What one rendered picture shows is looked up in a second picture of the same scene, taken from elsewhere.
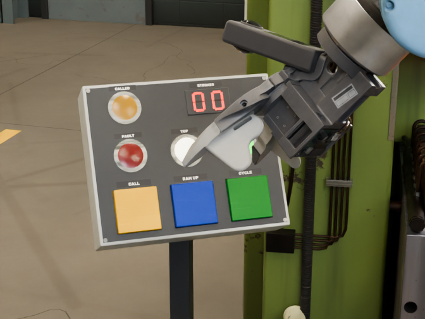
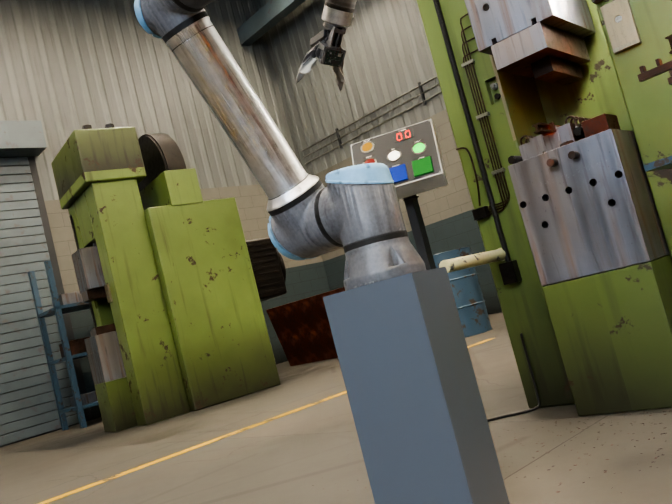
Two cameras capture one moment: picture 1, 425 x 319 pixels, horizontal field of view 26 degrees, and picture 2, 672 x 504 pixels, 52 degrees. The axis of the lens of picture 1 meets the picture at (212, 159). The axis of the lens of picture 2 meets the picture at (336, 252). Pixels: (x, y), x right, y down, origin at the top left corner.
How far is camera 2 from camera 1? 1.74 m
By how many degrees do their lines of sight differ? 39
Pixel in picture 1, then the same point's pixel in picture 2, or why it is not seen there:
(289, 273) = (492, 231)
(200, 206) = (399, 174)
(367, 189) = not seen: hidden behind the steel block
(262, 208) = (428, 168)
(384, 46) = (332, 12)
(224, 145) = (304, 69)
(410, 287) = (519, 193)
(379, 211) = not seen: hidden behind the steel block
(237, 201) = (416, 168)
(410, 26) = not seen: outside the picture
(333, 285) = (515, 230)
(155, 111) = (380, 145)
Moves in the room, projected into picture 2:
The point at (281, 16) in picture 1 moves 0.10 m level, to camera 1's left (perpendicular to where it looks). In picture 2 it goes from (449, 102) to (427, 111)
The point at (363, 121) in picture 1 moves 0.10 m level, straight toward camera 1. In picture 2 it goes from (500, 136) to (487, 135)
